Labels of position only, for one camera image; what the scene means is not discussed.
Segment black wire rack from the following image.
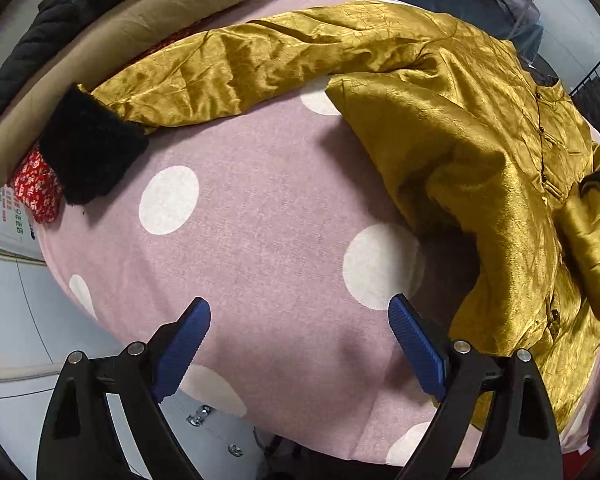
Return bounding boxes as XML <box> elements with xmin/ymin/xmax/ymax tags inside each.
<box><xmin>570</xmin><ymin>52</ymin><xmax>600</xmax><ymax>126</ymax></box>

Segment gold satin jacket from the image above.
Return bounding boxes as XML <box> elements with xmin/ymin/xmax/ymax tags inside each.
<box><xmin>39</xmin><ymin>1</ymin><xmax>600</xmax><ymax>431</ymax></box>

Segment black coat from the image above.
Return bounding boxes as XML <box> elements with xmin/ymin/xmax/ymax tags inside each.
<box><xmin>0</xmin><ymin>0</ymin><xmax>176</xmax><ymax>151</ymax></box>

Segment tan cushion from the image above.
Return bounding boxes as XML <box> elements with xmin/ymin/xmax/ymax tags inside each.
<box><xmin>0</xmin><ymin>0</ymin><xmax>291</xmax><ymax>196</ymax></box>

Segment printed paper sheet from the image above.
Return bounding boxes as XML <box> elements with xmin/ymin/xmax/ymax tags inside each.
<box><xmin>0</xmin><ymin>185</ymin><xmax>46</xmax><ymax>261</ymax></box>

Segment pink polka dot blanket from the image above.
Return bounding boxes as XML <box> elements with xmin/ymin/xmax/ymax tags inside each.
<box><xmin>35</xmin><ymin>0</ymin><xmax>600</xmax><ymax>466</ymax></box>

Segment red floral cloth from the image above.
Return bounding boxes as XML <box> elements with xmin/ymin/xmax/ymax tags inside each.
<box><xmin>7</xmin><ymin>147</ymin><xmax>63</xmax><ymax>224</ymax></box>

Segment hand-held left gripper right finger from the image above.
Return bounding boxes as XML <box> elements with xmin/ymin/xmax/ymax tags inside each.
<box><xmin>387</xmin><ymin>294</ymin><xmax>565</xmax><ymax>480</ymax></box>

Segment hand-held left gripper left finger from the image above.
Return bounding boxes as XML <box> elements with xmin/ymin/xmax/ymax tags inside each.
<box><xmin>36</xmin><ymin>297</ymin><xmax>212</xmax><ymax>480</ymax></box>

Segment metal bracket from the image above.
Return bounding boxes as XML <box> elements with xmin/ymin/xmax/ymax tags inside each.
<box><xmin>186</xmin><ymin>404</ymin><xmax>214</xmax><ymax>427</ymax></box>

